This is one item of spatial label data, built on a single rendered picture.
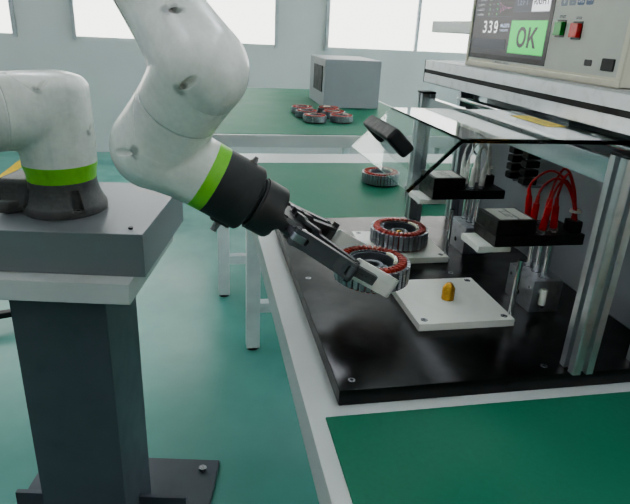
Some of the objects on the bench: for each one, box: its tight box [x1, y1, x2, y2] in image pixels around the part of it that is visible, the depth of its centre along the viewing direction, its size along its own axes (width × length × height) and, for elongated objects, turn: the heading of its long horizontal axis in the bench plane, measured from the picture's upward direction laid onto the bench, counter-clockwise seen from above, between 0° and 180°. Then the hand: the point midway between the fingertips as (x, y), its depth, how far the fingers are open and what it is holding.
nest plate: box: [351, 231, 449, 264], centre depth 111 cm, size 15×15×1 cm
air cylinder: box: [450, 216, 485, 254], centre depth 113 cm, size 5×8×6 cm
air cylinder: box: [505, 262, 564, 312], centre depth 91 cm, size 5×8×6 cm
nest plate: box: [392, 277, 515, 331], centre depth 89 cm, size 15×15×1 cm
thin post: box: [508, 259, 524, 317], centre depth 83 cm, size 2×2×10 cm
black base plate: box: [275, 216, 630, 406], centre depth 101 cm, size 47×64×2 cm
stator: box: [370, 217, 429, 252], centre depth 110 cm, size 11×11×4 cm
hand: (370, 266), depth 84 cm, fingers closed on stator, 11 cm apart
